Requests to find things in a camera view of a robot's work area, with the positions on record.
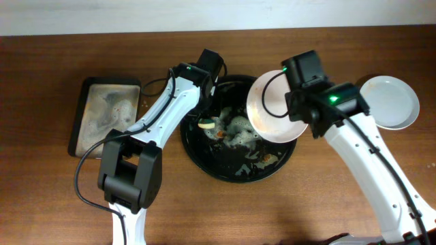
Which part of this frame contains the yellow green sponge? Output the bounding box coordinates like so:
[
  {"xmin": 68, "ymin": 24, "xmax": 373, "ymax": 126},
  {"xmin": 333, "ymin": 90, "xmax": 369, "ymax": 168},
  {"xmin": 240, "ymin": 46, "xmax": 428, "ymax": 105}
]
[{"xmin": 198, "ymin": 118, "xmax": 215, "ymax": 129}]

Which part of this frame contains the pink white plate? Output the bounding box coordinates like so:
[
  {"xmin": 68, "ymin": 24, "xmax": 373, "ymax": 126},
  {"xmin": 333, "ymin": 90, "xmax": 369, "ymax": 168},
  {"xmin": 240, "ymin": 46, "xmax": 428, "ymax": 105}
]
[{"xmin": 246, "ymin": 70, "xmax": 307, "ymax": 143}]

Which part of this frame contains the pale blue plate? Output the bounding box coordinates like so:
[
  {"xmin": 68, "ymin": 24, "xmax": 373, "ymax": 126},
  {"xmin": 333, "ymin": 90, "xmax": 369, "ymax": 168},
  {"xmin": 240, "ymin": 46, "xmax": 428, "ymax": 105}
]
[{"xmin": 360, "ymin": 76, "xmax": 420, "ymax": 130}]

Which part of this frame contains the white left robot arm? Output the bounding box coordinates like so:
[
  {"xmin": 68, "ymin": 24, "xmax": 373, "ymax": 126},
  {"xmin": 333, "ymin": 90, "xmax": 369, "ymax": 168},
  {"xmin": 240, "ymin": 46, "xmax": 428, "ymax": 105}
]
[{"xmin": 97, "ymin": 61, "xmax": 223, "ymax": 244}]

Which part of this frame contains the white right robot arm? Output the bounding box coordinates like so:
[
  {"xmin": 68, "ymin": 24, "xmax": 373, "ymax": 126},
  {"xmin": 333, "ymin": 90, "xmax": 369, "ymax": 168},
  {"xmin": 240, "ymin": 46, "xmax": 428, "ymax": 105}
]
[{"xmin": 285, "ymin": 83, "xmax": 435, "ymax": 244}]

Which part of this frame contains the round black tray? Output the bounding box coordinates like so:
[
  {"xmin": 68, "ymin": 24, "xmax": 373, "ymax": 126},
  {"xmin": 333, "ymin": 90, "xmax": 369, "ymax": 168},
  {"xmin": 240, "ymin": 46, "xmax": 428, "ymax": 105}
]
[{"xmin": 180, "ymin": 75, "xmax": 297, "ymax": 183}]

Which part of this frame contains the black rectangular soap tray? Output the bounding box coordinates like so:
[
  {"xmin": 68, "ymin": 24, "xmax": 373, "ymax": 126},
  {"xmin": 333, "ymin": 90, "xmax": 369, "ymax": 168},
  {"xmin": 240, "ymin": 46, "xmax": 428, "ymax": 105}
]
[{"xmin": 67, "ymin": 77, "xmax": 141, "ymax": 157}]

